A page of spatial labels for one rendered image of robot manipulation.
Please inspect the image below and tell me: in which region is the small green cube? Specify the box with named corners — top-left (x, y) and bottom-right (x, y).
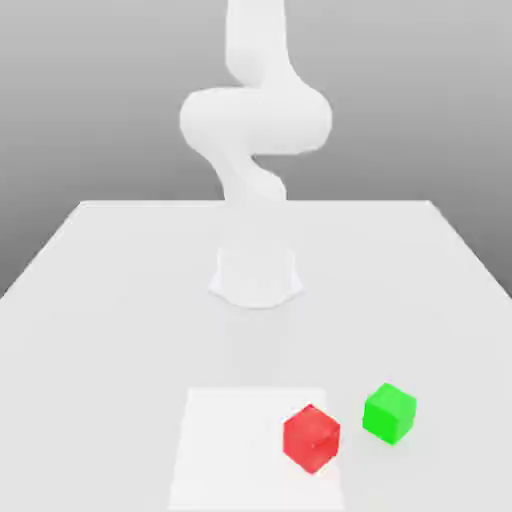
top-left (361, 381), bottom-right (418, 446)

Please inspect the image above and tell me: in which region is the small red cube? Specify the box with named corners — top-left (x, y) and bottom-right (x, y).
top-left (282, 402), bottom-right (342, 476)

